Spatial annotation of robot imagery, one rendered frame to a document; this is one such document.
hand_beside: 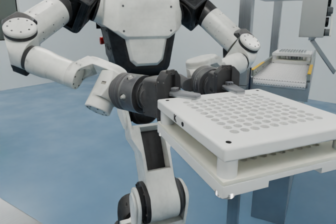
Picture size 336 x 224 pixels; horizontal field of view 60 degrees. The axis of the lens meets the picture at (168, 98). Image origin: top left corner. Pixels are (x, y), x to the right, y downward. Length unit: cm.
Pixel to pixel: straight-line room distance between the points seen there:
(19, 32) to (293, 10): 462
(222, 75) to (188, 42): 545
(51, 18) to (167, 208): 69
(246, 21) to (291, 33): 363
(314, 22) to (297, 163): 113
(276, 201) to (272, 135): 157
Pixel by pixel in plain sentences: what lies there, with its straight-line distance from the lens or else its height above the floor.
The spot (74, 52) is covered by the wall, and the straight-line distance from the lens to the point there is 652.
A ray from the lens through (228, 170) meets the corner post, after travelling 39.
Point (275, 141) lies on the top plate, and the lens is 41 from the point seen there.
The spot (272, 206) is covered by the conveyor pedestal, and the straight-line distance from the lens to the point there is 200.
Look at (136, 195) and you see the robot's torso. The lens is 103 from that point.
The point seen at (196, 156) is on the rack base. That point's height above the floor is 101.
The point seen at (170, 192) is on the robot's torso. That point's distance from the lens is 103.
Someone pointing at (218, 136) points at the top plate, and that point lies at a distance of 40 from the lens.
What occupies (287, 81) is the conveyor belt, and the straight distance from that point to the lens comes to 158.
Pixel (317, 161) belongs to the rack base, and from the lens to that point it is 49.
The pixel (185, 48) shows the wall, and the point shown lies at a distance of 616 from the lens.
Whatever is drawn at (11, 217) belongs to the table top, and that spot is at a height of 87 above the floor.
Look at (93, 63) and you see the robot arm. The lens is 74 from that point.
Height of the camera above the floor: 121
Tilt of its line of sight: 15 degrees down
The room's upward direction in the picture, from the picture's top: straight up
